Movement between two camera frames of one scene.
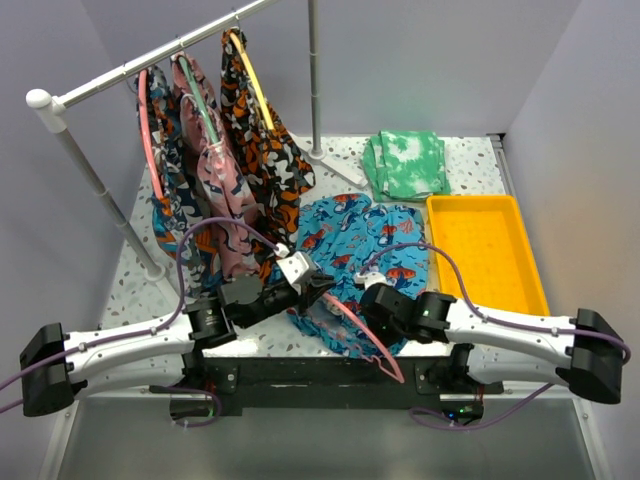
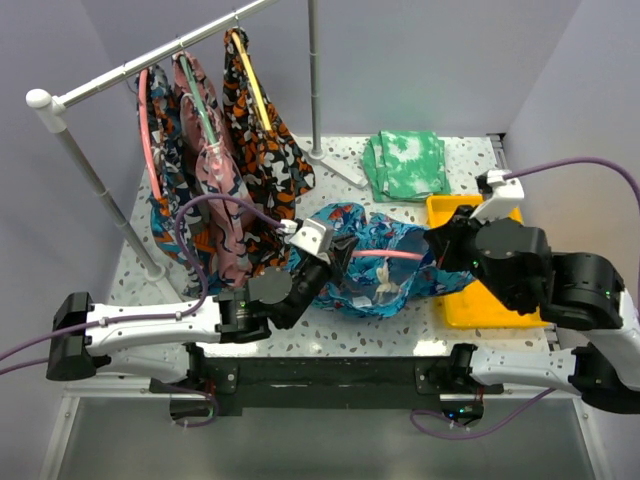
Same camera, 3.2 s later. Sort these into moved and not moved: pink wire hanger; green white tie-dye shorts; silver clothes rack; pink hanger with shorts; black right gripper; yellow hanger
Moved: pink wire hanger; black right gripper
Not moved: silver clothes rack; pink hanger with shorts; green white tie-dye shorts; yellow hanger
